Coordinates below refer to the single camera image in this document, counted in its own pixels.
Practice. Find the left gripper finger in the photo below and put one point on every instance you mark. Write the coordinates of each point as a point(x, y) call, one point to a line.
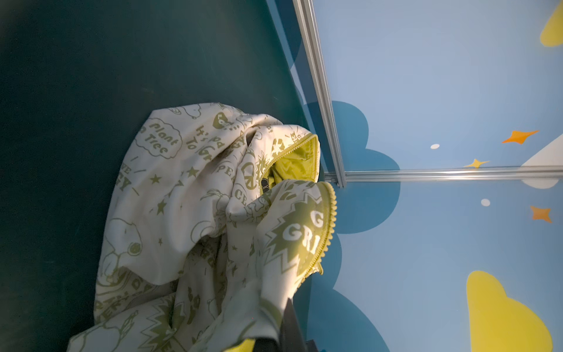
point(290, 337)

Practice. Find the right aluminium frame post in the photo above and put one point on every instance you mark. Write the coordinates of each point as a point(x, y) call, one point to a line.
point(305, 14)

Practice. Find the green and cream printed jacket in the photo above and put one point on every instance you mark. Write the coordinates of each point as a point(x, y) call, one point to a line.
point(216, 219)

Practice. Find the rear aluminium frame bar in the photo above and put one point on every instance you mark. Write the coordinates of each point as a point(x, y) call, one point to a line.
point(465, 174)

